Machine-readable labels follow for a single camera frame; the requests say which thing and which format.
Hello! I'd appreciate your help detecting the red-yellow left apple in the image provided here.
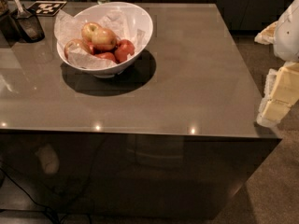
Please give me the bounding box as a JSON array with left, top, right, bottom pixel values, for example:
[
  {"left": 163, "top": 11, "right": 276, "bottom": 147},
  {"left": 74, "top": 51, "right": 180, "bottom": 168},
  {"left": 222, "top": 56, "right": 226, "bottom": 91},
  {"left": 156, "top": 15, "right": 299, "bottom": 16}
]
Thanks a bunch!
[{"left": 64, "top": 38, "right": 92, "bottom": 58}]

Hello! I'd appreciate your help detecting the black white marker tag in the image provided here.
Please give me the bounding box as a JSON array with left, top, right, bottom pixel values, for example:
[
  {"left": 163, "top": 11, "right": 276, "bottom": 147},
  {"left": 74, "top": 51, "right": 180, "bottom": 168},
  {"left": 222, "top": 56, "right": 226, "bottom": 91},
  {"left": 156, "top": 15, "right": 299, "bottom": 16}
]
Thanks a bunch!
[{"left": 29, "top": 1, "right": 66, "bottom": 17}]

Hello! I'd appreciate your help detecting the dark container with scoop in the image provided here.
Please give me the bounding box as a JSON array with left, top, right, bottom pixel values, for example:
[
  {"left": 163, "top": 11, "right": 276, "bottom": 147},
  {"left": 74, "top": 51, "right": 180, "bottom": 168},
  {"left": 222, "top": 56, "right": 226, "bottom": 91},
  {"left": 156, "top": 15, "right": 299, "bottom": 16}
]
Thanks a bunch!
[{"left": 11, "top": 9, "right": 45, "bottom": 43}]

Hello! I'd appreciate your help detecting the red bottom apple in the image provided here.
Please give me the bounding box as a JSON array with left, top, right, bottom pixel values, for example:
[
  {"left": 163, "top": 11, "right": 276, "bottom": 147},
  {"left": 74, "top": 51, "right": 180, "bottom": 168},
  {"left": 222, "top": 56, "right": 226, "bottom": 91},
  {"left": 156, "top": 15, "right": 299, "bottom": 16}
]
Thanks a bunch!
[{"left": 95, "top": 52, "right": 116, "bottom": 63}]

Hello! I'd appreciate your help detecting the white bowl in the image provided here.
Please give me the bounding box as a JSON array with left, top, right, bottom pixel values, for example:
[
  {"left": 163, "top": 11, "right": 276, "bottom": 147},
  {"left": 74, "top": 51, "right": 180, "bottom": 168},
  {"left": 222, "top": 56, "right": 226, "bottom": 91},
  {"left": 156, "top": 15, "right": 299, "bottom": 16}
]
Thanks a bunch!
[{"left": 56, "top": 1, "right": 154, "bottom": 79}]

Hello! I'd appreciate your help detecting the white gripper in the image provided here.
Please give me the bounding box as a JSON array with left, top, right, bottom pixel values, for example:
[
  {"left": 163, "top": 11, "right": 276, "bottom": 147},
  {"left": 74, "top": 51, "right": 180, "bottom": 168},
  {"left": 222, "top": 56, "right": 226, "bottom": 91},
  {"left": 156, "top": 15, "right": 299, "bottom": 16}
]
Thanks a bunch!
[{"left": 254, "top": 0, "right": 299, "bottom": 128}]

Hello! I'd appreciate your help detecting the black floor cable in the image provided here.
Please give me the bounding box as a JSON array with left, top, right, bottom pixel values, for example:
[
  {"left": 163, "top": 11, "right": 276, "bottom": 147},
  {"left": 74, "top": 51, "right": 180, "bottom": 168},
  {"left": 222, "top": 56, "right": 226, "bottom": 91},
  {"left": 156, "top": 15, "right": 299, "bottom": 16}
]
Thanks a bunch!
[{"left": 0, "top": 168, "right": 94, "bottom": 224}]

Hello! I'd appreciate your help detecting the red apple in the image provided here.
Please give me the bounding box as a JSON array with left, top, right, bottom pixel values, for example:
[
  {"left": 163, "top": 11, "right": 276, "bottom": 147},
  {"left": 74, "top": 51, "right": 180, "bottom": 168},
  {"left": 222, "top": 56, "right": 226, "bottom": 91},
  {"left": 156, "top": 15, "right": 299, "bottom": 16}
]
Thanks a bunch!
[
  {"left": 114, "top": 39, "right": 135, "bottom": 63},
  {"left": 95, "top": 52, "right": 116, "bottom": 63}
]

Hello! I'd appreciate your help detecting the yellow-green back apple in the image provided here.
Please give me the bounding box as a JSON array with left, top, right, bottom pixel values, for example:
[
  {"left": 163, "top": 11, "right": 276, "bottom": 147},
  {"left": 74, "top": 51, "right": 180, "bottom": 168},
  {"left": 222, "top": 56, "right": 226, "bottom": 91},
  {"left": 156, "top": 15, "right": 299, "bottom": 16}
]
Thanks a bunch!
[{"left": 81, "top": 22, "right": 100, "bottom": 42}]

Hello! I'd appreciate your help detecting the yellow-red top apple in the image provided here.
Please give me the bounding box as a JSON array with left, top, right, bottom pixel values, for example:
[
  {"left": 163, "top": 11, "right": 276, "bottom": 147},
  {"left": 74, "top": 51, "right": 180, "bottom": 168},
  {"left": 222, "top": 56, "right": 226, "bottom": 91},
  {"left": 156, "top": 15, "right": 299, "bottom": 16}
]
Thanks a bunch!
[{"left": 92, "top": 28, "right": 117, "bottom": 51}]

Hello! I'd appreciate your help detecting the red right apple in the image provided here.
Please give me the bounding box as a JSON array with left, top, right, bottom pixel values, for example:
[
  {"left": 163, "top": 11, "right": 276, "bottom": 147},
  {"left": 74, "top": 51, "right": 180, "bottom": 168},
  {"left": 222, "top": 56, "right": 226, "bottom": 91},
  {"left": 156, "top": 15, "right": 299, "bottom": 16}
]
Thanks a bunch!
[{"left": 114, "top": 39, "right": 135, "bottom": 63}]

